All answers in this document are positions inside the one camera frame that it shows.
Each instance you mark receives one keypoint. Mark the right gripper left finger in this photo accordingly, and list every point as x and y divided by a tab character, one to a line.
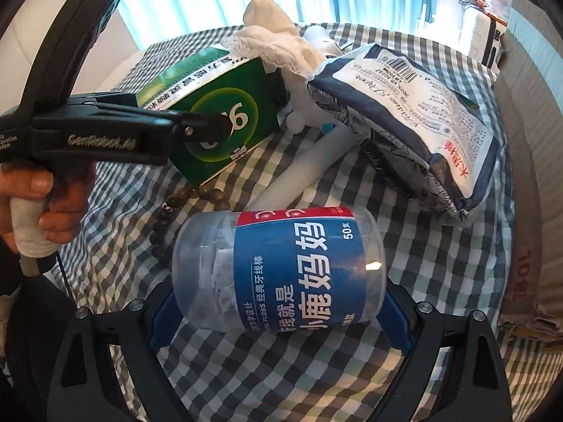
84	383

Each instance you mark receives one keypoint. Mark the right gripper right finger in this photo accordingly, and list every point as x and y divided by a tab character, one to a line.
474	386

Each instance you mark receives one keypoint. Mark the green 999 medicine box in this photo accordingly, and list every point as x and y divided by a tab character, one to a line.
214	81

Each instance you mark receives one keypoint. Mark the clear floss pick jar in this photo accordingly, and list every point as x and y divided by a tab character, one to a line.
279	270

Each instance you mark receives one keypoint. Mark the cream lace sock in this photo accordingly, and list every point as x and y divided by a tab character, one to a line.
269	34

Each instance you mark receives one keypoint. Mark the navy white wipes pack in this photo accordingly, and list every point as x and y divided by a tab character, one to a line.
419	133

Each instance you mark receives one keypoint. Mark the person's left hand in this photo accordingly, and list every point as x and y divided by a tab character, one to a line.
67	206

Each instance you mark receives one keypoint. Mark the white plastic tube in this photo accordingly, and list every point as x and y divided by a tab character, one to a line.
306	169

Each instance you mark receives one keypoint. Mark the white cylindrical bottle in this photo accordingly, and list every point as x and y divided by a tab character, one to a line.
318	37

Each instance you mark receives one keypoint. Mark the cardboard box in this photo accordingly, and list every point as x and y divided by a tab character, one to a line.
528	92

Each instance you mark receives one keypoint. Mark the white suitcase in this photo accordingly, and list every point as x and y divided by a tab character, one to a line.
480	38

